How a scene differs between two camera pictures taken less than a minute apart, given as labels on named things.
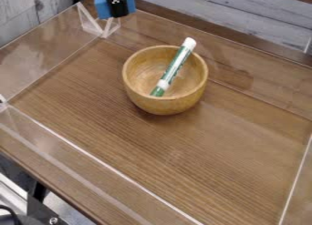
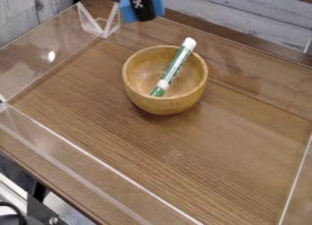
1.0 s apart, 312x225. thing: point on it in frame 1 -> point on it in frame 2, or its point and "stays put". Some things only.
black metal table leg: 40,213 stays put
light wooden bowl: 143,70 stays put
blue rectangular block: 104,7 -> 128,10
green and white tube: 175,66 stays put
